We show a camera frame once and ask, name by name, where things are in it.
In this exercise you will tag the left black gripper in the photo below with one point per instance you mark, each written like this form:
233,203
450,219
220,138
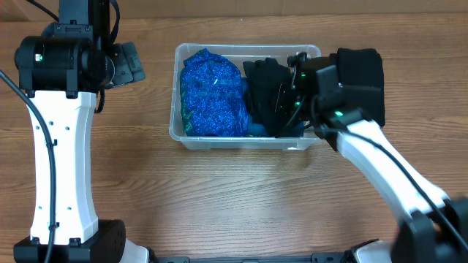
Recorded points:
126,62

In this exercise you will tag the blue denim jeans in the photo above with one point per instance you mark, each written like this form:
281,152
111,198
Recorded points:
255,127

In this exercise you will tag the small black garment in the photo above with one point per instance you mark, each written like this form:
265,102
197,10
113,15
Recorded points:
282,126

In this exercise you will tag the large black garment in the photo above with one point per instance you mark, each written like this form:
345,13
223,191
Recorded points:
362,76

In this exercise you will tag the blue sequin garment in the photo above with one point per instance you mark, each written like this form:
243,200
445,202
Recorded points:
211,92

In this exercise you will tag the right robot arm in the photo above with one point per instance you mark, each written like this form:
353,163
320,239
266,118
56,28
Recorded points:
432,226

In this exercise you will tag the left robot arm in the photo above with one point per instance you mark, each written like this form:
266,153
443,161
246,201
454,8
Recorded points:
63,76

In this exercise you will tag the clear plastic storage bin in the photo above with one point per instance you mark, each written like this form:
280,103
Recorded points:
237,54

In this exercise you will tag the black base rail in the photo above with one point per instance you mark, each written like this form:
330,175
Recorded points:
327,257

